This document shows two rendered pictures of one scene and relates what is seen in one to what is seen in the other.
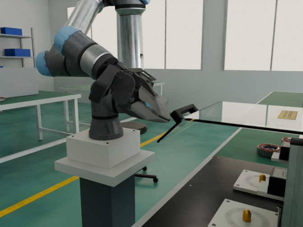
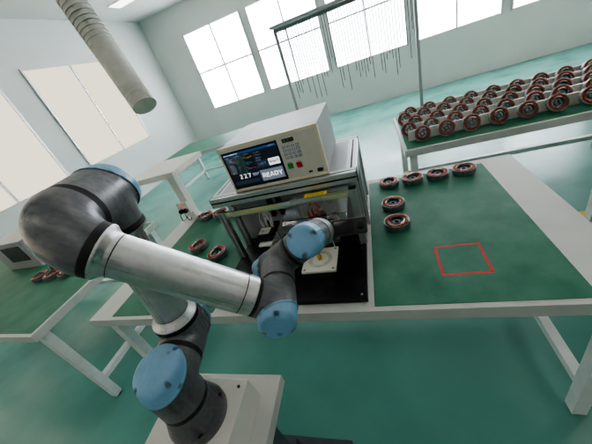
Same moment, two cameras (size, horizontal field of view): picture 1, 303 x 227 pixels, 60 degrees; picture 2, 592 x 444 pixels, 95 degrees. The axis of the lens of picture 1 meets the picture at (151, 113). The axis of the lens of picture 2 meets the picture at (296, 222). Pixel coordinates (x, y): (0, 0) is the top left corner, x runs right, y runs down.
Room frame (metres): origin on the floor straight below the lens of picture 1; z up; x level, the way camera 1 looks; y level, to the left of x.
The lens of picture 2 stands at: (0.78, 0.68, 1.55)
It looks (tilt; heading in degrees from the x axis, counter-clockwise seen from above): 30 degrees down; 261
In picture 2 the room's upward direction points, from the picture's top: 20 degrees counter-clockwise
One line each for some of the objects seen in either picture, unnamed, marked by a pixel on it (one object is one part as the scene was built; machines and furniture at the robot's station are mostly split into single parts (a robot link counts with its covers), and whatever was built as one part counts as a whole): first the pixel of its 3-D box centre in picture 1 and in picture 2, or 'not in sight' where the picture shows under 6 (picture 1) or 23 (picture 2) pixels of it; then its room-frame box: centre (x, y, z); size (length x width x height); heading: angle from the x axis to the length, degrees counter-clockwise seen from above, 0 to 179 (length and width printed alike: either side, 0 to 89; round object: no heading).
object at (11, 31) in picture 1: (8, 32); not in sight; (6.60, 3.45, 1.86); 0.42 x 0.42 x 0.16; 59
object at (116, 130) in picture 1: (105, 124); (191, 406); (1.12, 0.20, 0.90); 0.15 x 0.15 x 0.10
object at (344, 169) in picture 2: not in sight; (288, 170); (0.53, -0.57, 1.09); 0.68 x 0.44 x 0.05; 149
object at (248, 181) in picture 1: (262, 183); not in sight; (0.80, -0.36, 0.78); 0.15 x 0.15 x 0.01; 59
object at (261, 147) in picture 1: (270, 150); not in sight; (1.14, -0.54, 0.77); 0.11 x 0.11 x 0.04
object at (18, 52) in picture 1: (17, 52); not in sight; (6.76, 3.36, 1.37); 0.42 x 0.42 x 0.19; 60
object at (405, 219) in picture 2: not in sight; (396, 222); (0.19, -0.25, 0.77); 0.11 x 0.11 x 0.04
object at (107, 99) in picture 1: (105, 97); (169, 379); (1.11, 0.20, 1.02); 0.13 x 0.12 x 0.14; 74
